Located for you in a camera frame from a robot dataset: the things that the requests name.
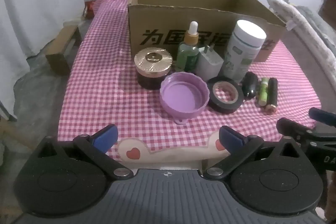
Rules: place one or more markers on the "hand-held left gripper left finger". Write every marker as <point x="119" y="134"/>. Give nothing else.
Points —
<point x="106" y="138"/>

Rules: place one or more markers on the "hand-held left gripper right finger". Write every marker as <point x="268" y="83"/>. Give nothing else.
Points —
<point x="229" y="138"/>

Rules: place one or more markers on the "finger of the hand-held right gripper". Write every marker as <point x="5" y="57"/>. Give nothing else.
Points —
<point x="294" y="128"/>
<point x="324" y="116"/>

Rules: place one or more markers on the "black tape roll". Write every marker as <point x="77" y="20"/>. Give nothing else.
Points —
<point x="214" y="103"/>

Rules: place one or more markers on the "small black oval case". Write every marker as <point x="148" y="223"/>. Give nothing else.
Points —
<point x="249" y="83"/>

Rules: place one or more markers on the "purple plastic lid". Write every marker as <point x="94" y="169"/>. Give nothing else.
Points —
<point x="181" y="94"/>

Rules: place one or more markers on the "white charger plug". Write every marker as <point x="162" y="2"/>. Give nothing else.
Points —
<point x="208" y="64"/>

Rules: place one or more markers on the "white supplement bottle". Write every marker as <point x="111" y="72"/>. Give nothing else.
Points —
<point x="240" y="56"/>

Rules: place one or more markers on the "green dropper bottle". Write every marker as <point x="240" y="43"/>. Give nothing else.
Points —
<point x="187" y="56"/>

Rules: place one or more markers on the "dark jar with gold lid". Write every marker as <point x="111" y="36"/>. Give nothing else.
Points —
<point x="153" y="58"/>

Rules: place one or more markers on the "brown cardboard box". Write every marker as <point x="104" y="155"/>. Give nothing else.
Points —
<point x="157" y="19"/>

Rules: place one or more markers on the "pink checkered tablecloth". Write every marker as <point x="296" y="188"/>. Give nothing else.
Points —
<point x="105" y="82"/>

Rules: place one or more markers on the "grey pillow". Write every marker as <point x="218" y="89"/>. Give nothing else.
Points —
<point x="317" y="22"/>

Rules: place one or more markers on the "white fluffy pillow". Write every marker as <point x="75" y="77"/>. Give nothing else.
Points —
<point x="296" y="22"/>

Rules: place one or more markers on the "small cardboard box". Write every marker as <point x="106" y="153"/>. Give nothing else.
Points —
<point x="61" y="48"/>

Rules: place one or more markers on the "brown wooden door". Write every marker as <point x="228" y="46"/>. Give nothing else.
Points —
<point x="329" y="3"/>

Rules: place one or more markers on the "red packet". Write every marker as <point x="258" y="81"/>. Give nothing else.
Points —
<point x="89" y="9"/>

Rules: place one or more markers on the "white curtain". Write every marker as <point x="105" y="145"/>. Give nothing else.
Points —
<point x="31" y="3"/>

